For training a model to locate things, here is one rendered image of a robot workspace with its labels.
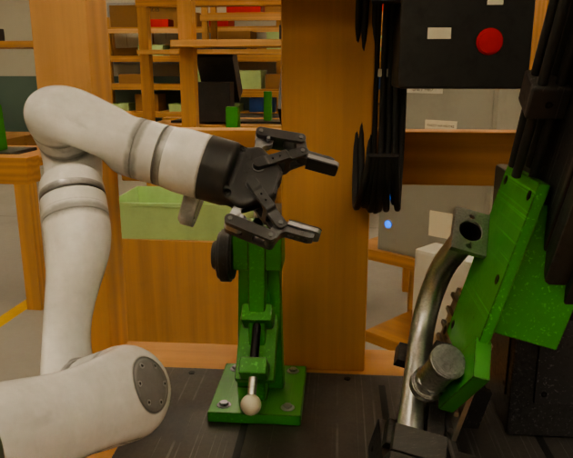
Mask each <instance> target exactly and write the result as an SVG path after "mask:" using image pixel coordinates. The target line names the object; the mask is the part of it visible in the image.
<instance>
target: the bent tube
mask: <svg viewBox="0 0 573 458"><path fill-rule="evenodd" d="M470 216H471V217H472V218H473V219H472V218H470ZM489 218H490V215H489V214H483V213H480V212H476V211H473V210H469V209H467V208H463V207H460V206H456V207H455V209H454V213H453V220H452V227H451V235H450V236H449V238H448V239H447V240H446V241H445V243H444V244H443V245H442V247H441V248H440V249H439V251H438V252H437V254H436V256H435V257H434V259H433V261H432V263H431V264H430V266H429V268H428V270H427V273H426V276H425V278H424V281H423V283H422V285H421V288H420V291H419V294H418V297H417V302H416V305H415V309H414V313H413V316H412V321H411V325H410V330H409V336H408V343H407V356H406V362H405V370H404V376H403V383H402V391H401V397H400V405H399V411H398V418H397V422H398V423H401V424H404V425H407V426H411V427H414V428H418V429H420V430H424V423H425V414H426V406H427V403H426V402H422V401H420V400H418V399H417V398H416V397H415V396H414V394H412V392H411V390H410V388H409V378H410V376H411V374H412V373H413V372H414V371H415V370H416V369H417V368H418V367H419V366H423V365H424V364H425V363H426V362H427V360H428V357H429V355H430V353H431V351H432V346H433V338H434V332H435V327H436V322H437V316H438V312H439V309H440V305H441V303H442V300H443V297H444V294H445V292H446V290H447V286H448V284H449V282H450V280H451V278H452V276H453V274H454V273H455V271H456V270H457V268H458V267H459V266H460V265H461V264H462V263H463V261H464V260H465V259H466V258H467V256H468V255H471V256H474V257H477V258H481V259H484V258H485V257H486V256H487V247H488V228H489Z"/></svg>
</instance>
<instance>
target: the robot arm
mask: <svg viewBox="0 0 573 458"><path fill-rule="evenodd" d="M24 119H25V124H26V127H27V129H28V131H29V132H30V134H31V136H33V138H34V140H35V142H36V144H37V146H38V148H39V150H40V153H41V156H42V160H43V166H44V174H43V176H42V177H41V179H40V182H39V188H38V193H39V204H40V213H41V220H42V227H43V235H44V244H45V301H44V313H43V328H42V345H41V361H40V375H38V376H32V377H26V378H19V379H14V380H8V381H2V382H0V458H86V457H87V456H89V455H91V454H95V453H100V452H103V451H106V450H110V449H113V448H116V447H118V446H122V445H125V444H128V443H132V442H135V441H138V440H141V439H143V438H145V437H146V436H148V435H149V434H151V433H152V432H153V431H154V430H155V429H156V428H157V427H158V426H159V425H160V424H161V423H162V421H163V420H164V418H165V416H166V412H167V409H168V406H169V404H170V397H171V384H170V380H169V376H168V374H167V372H166V368H165V367H164V366H163V365H162V363H161V362H160V361H159V360H158V359H157V358H156V357H155V356H154V355H153V354H152V353H150V352H149V351H147V350H146V349H144V348H142V347H138V346H135V345H128V344H123V345H118V346H113V347H110V348H107V349H105V350H103V351H100V352H97V353H93V352H92V345H91V325H92V317H93V312H94V308H95V304H96V298H97V295H98V291H99V288H100V285H101V283H102V279H103V276H104V273H105V270H106V266H107V262H108V258H109V254H110V249H111V223H110V217H109V212H108V205H107V200H106V190H105V187H104V183H103V179H102V177H103V166H102V160H103V161H104V162H105V163H106V164H107V165H108V166H109V167H110V168H111V169H112V170H113V171H114V172H116V173H118V174H121V175H123V176H126V177H129V178H133V179H136V180H139V181H142V182H146V183H150V184H155V185H158V186H160V187H163V188H165V189H166V190H168V191H171V192H174V193H177V194H182V195H183V200H182V204H181V207H180V210H179V214H178V217H177V219H178V221H179V223H180V224H183V225H187V226H190V227H193V226H194V225H195V223H196V219H197V217H198V215H199V212H200V210H201V207H202V205H203V202H204V201H206V202H209V203H212V204H218V205H227V206H229V207H231V208H232V210H231V212H230V214H226V216H225V224H224V230H225V232H226V233H227V234H231V235H233V236H235V237H237V238H240V239H242V240H245V241H247V242H250V243H251V244H255V245H257V246H260V247H262V248H265V249H267V250H271V249H273V248H274V246H275V244H276V243H277V242H278V240H279V239H281V238H288V239H292V240H295V241H299V242H302V243H305V244H312V242H318V240H319V237H320V235H321V231H322V230H321V228H319V227H316V226H313V225H310V224H303V223H300V222H297V221H294V220H290V219H289V220H288V222H286V220H285V219H284V217H283V216H282V215H281V213H280V212H278V210H277V209H276V205H275V200H276V194H277V189H278V188H279V186H280V184H281V181H282V175H284V174H287V173H288V172H289V171H291V170H293V169H296V168H298V167H301V166H303V165H305V166H306V167H305V169H307V170H311V171H314V172H318V173H321V174H327V175H330V176H335V175H336V174H337V169H338V166H339V163H338V162H337V161H335V159H334V158H332V157H331V156H327V155H323V154H318V153H314V152H311V151H309V150H308V149H307V142H306V136H305V135H304V134H301V133H295V132H289V131H284V130H278V129H273V128H267V127H262V126H259V127H258V128H257V129H256V138H255V147H244V146H243V145H241V144H240V143H239V142H236V141H232V140H229V139H225V138H222V137H219V136H215V135H211V134H206V133H203V132H199V131H196V130H193V129H189V128H183V127H175V126H172V125H168V124H161V123H158V122H155V121H152V120H147V119H145V118H140V117H136V116H133V115H131V114H129V113H128V112H126V111H124V110H122V109H121V108H119V107H117V106H115V105H112V104H110V103H108V102H107V101H105V100H103V99H101V98H99V97H97V96H95V95H92V94H90V93H88V92H86V91H84V90H81V89H78V88H75V87H72V86H67V85H49V86H45V87H42V88H40V89H38V90H36V91H34V92H33V93H32V94H31V95H29V97H28V98H27V100H26V102H25V106H24ZM270 149H275V150H280V151H279V152H276V153H274V154H268V153H267V152H266V151H268V150H270ZM265 150H266V151H265ZM250 211H254V212H255V213H256V215H257V216H258V217H259V219H260V220H261V222H262V223H263V224H266V226H267V227H268V228H269V229H268V228H265V227H264V226H262V225H259V224H255V223H253V222H250V221H248V220H247V219H246V217H245V216H244V215H243V213H247V212H250Z"/></svg>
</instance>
